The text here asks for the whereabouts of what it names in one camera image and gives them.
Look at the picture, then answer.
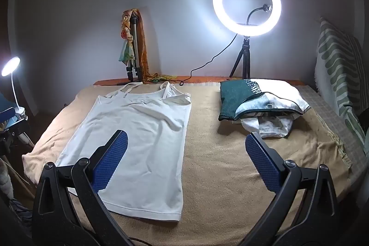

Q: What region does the white desk lamp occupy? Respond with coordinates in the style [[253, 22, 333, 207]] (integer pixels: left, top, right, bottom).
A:
[[1, 57, 28, 120]]

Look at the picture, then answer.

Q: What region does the white tank top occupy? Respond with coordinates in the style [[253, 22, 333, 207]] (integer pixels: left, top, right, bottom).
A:
[[54, 81, 193, 222]]

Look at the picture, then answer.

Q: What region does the orange patterned sheet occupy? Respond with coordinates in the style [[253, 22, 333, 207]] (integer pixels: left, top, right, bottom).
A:
[[94, 75, 303, 86]]

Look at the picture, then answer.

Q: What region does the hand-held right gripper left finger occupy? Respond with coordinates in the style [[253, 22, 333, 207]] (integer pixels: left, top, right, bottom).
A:
[[32, 130, 136, 246]]

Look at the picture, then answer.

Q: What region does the white ring light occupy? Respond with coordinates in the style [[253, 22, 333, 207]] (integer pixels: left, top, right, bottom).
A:
[[213, 0, 281, 36]]

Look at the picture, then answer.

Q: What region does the folded silver tripod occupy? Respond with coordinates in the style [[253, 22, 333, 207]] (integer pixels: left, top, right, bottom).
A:
[[126, 13, 143, 82]]

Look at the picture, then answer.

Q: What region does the black gooseneck phone holder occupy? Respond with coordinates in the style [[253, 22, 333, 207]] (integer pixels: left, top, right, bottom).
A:
[[246, 4, 273, 25]]

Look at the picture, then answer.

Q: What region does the beige checked sheet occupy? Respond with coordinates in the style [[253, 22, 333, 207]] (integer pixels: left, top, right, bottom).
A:
[[297, 85, 369, 195]]

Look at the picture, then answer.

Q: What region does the black power cable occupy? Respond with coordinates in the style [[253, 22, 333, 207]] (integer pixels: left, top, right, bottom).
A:
[[170, 33, 238, 86]]

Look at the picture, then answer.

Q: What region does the blue panel on stand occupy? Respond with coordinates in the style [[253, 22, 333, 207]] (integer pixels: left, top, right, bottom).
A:
[[0, 92, 35, 148]]

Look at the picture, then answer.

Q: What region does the crumpled white garment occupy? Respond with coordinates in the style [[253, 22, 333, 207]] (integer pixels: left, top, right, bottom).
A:
[[241, 115, 295, 138]]

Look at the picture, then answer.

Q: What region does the tan blanket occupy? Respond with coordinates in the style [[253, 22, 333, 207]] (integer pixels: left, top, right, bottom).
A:
[[22, 83, 352, 246]]

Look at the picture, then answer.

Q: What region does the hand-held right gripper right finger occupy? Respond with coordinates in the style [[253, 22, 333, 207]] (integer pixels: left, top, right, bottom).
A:
[[239, 131, 339, 246]]

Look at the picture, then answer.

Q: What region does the small black tripod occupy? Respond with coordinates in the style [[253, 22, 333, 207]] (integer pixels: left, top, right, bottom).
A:
[[229, 35, 252, 80]]

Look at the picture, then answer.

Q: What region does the dark green folded cloth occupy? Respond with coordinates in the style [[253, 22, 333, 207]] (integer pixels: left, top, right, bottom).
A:
[[218, 79, 264, 122]]

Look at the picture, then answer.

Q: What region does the green leaf patterned cushion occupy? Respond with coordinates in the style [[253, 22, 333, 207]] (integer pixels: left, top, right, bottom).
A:
[[314, 18, 369, 154]]

